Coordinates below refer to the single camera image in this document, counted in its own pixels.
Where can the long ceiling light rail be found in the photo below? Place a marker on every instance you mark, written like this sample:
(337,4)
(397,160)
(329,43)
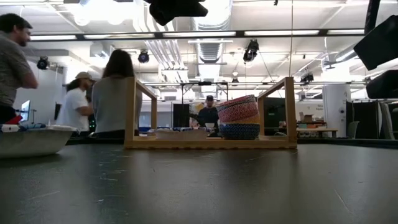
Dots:
(199,33)

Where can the black aluminium table frame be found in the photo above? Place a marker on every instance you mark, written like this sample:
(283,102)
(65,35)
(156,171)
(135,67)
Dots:
(93,140)

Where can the black partition panel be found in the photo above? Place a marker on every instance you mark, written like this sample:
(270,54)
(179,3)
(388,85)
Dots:
(275,115)

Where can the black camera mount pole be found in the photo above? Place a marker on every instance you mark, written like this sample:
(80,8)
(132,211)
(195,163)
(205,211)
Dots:
(372,15)

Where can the white round column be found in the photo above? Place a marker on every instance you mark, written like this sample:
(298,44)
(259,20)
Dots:
(335,109)

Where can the wooden slatted shelf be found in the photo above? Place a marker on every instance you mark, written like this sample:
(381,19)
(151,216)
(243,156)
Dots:
(202,143)

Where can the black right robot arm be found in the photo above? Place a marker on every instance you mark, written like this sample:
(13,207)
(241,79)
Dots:
(379,43)

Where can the grey chair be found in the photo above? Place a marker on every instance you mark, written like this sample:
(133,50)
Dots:
(353,130)

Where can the yellow bowl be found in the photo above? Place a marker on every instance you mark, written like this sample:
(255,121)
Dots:
(248,119)

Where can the background wooden table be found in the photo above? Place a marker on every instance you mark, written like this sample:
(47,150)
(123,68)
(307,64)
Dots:
(317,130)

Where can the light blue patterned bowl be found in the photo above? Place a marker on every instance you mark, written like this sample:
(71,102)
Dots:
(239,131)

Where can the red patterned bowl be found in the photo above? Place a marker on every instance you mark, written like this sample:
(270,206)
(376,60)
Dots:
(237,112)

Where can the black curtain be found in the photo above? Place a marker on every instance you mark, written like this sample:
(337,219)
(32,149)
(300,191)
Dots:
(367,121)

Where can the person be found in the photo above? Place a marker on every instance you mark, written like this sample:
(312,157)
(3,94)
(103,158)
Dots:
(115,99)
(207,115)
(12,68)
(74,105)

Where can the black stage spotlight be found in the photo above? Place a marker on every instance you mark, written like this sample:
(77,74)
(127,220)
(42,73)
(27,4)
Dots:
(307,77)
(251,51)
(143,57)
(43,63)

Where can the red plastic piece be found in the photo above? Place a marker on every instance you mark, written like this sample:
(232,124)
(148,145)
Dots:
(14,120)

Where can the background computer monitor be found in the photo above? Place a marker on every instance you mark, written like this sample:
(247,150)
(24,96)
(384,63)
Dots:
(25,110)

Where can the black upright screen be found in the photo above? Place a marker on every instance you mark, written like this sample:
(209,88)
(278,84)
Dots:
(181,115)

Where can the cardboard box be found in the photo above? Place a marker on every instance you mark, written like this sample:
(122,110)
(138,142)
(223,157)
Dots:
(308,118)

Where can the silver ventilation duct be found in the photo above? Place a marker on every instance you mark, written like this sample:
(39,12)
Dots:
(211,51)

